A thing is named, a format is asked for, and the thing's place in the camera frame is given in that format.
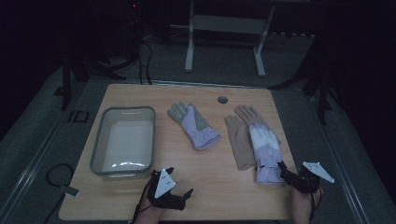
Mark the person's right hand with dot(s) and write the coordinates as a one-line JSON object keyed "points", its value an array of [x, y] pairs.
{"points": [[303, 205]]}

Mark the grey table grommet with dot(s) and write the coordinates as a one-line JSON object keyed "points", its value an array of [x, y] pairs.
{"points": [[222, 100]]}

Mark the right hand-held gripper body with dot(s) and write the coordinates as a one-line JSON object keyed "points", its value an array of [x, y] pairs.
{"points": [[308, 179]]}

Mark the purple and white glove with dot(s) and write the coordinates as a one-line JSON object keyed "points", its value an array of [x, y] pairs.
{"points": [[266, 149]]}

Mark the person's left hand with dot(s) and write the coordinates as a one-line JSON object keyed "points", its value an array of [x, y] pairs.
{"points": [[149, 214]]}

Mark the purple and grey glove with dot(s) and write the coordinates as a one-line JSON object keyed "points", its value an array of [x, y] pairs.
{"points": [[195, 126]]}

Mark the white metal stand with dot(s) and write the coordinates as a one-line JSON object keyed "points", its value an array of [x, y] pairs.
{"points": [[229, 24]]}

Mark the black tripod stand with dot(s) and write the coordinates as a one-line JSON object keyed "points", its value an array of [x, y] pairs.
{"points": [[77, 67], [314, 84]]}

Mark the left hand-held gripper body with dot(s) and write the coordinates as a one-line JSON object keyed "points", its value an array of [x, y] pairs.
{"points": [[164, 186]]}

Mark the beige fabric glove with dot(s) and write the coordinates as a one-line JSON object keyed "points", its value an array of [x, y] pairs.
{"points": [[247, 113], [240, 143]]}

